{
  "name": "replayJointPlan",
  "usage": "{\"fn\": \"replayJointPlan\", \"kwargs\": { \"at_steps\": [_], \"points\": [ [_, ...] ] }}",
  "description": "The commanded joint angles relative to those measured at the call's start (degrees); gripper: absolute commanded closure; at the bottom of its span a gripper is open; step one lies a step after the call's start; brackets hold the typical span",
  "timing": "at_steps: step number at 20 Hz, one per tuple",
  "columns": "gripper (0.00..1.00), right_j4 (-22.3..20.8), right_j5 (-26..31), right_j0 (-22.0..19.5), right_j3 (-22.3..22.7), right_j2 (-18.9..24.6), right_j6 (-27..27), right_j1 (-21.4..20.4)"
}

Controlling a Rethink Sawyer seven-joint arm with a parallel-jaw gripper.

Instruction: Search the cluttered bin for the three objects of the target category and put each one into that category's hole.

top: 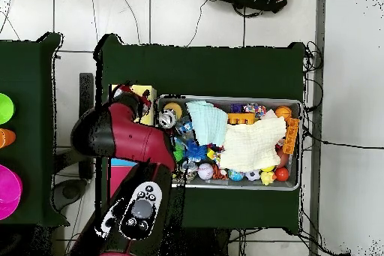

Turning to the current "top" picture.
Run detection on orange plastic cup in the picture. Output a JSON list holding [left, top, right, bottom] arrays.
[[0, 128, 17, 149]]

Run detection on silver mesh bin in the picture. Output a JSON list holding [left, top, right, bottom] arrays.
[[154, 93, 303, 191]]

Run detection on orange plastic toy block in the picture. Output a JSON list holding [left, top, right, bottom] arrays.
[[226, 112, 258, 125]]

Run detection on wooden three-hole box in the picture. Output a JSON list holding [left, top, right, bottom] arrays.
[[106, 83, 158, 200]]

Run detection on black power cable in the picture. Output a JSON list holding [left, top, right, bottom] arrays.
[[302, 126, 384, 151]]

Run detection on crushed drink can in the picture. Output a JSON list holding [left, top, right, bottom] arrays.
[[157, 107, 178, 129]]

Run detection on cream muslin cloth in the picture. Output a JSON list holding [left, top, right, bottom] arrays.
[[218, 116, 288, 173]]

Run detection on green spiky ball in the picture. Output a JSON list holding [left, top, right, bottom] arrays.
[[173, 141, 186, 163]]

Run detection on dark green table cloth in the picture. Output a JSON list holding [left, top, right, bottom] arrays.
[[93, 32, 308, 233]]

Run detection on orange toy basketball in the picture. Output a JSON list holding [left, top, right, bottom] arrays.
[[274, 105, 293, 121]]

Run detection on blue spiky ball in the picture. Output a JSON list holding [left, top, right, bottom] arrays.
[[183, 140, 209, 163]]

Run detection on white baseball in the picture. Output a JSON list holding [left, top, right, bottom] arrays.
[[197, 162, 215, 181]]

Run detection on green-clothed side table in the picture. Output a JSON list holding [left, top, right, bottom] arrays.
[[0, 31, 71, 228]]

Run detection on orange plastic grid tray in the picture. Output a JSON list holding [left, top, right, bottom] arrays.
[[281, 117, 301, 155]]

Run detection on magenta plastic bowl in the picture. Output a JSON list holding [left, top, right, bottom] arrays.
[[0, 164, 24, 221]]

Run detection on mint green muslin cloth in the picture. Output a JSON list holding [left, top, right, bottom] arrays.
[[184, 100, 229, 148]]

